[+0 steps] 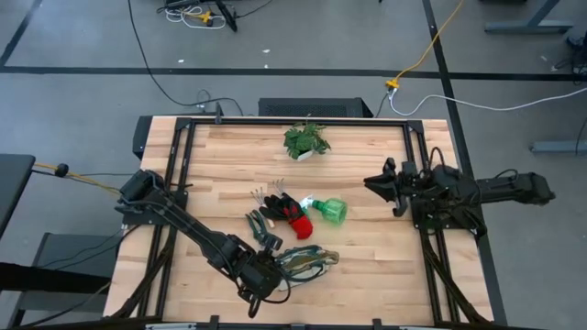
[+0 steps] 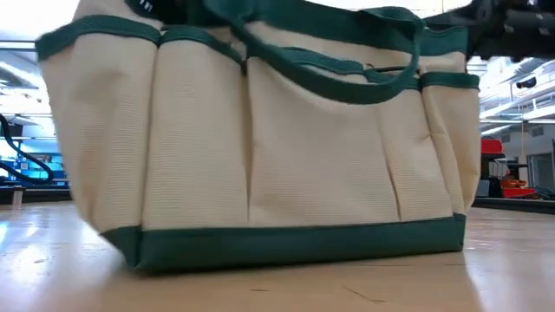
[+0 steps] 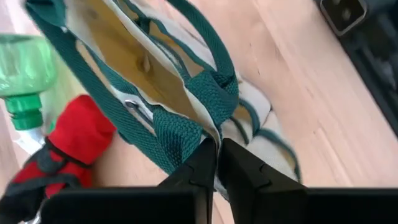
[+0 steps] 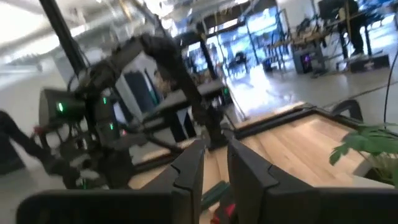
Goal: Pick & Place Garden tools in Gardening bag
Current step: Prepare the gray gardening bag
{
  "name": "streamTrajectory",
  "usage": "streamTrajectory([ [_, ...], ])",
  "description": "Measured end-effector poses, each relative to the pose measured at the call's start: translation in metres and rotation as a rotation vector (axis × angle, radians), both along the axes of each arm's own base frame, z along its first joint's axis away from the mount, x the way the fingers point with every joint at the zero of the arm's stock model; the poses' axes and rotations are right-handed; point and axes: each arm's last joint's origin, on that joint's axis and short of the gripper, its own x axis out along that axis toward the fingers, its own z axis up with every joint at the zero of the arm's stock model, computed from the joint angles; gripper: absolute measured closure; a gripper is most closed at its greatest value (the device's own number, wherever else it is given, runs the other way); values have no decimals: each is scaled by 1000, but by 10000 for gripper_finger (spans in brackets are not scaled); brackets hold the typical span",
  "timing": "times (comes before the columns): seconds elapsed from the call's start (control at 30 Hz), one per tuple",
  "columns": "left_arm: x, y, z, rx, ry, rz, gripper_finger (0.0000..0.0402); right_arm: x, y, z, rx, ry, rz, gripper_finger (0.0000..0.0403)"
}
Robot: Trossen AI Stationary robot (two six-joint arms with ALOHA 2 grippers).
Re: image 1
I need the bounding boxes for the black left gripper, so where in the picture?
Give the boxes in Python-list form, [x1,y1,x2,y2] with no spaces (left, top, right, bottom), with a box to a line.
[236,233,293,320]

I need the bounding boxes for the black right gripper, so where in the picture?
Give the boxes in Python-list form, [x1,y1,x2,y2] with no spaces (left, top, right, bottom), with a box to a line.
[363,157,416,218]

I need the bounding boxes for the beige green-trimmed gardening bag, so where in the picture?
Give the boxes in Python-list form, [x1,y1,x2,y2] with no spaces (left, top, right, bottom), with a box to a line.
[273,244,341,289]

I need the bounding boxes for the green pruning shears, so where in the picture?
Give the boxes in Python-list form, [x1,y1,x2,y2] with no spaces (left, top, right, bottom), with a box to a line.
[245,209,279,251]

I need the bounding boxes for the green spray bottle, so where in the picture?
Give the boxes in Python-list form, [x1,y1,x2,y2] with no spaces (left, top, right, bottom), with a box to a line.
[298,194,349,226]

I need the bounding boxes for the black and red glove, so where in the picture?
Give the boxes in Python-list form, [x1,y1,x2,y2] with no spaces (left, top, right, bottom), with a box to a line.
[259,192,315,241]

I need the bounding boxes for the small potted green plant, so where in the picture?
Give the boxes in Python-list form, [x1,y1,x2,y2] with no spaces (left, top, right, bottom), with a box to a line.
[282,121,332,162]

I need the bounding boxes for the grey desk foot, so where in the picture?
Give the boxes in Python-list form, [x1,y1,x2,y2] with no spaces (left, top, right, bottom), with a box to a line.
[484,0,575,35]
[529,138,587,155]

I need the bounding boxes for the black side desk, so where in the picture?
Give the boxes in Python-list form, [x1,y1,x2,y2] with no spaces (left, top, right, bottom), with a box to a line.
[0,153,37,240]

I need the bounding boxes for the white floor cable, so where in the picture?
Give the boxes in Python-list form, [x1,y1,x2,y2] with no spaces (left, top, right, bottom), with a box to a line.
[388,86,587,118]

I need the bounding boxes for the yellow extension cable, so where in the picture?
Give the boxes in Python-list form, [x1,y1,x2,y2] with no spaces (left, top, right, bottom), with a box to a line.
[384,0,467,91]

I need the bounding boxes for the yellow thin cable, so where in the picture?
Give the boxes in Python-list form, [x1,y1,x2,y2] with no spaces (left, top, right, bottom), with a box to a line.
[32,161,124,196]

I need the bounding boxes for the black floor cable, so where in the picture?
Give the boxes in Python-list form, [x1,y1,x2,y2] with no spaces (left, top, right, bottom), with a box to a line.
[127,0,245,116]

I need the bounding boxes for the white cable bundle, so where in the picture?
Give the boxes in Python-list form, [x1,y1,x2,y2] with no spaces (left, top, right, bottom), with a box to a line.
[163,3,228,31]

